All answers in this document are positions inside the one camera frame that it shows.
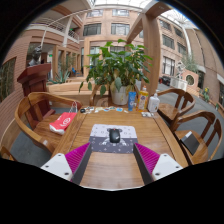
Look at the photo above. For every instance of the green plant in white pot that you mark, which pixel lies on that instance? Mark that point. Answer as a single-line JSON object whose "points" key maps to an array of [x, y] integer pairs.
{"points": [[116, 63]]}

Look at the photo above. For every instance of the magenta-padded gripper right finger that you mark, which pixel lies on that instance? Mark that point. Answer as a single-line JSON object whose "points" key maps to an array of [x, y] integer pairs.
{"points": [[163, 165]]}

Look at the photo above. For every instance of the black key fob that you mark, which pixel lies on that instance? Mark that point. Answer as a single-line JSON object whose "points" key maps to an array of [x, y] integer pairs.
{"points": [[82, 110]]}

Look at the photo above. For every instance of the clear plastic packet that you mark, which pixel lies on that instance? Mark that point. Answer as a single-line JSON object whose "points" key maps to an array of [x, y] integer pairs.
{"points": [[147, 114]]}

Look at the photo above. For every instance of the black notebook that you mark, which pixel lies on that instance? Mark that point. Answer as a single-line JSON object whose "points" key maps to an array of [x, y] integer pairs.
{"points": [[190, 142]]}

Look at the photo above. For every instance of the wooden post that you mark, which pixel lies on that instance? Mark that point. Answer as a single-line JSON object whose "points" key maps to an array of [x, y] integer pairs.
{"points": [[152, 43]]}

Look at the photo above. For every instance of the white pump bottle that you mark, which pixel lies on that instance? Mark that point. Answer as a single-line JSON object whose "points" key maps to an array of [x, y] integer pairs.
{"points": [[153, 104]]}

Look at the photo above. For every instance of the dark red wooden podium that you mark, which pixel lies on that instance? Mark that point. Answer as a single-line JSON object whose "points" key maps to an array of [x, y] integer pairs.
{"points": [[35, 80]]}

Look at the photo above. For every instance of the blue tube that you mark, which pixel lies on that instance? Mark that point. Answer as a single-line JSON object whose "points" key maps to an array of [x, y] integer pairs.
{"points": [[132, 101]]}

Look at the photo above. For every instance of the black computer mouse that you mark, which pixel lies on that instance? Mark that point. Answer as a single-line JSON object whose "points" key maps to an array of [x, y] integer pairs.
{"points": [[114, 136]]}

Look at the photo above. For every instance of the yellow liquid bottle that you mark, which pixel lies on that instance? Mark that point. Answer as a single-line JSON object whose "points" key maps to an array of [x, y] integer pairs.
{"points": [[143, 100]]}

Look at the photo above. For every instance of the wooden armchair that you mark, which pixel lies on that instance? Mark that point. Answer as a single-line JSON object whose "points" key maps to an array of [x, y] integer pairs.
{"points": [[43, 133], [94, 95], [6, 152], [200, 116], [171, 111]]}

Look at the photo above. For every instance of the dark statue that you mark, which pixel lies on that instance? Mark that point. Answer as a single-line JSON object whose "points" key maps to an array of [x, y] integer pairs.
{"points": [[35, 56]]}

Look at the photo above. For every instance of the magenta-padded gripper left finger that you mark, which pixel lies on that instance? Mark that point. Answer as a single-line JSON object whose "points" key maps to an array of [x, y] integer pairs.
{"points": [[60, 165]]}

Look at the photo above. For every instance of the white statue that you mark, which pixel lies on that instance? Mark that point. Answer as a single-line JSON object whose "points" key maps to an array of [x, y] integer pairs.
{"points": [[180, 70]]}

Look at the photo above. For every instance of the red bag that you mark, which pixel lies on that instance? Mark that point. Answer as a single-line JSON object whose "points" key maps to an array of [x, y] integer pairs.
{"points": [[63, 122]]}

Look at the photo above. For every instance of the grey white bear-print mouse pad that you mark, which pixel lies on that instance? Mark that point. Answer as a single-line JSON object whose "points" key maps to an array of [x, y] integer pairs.
{"points": [[98, 145]]}

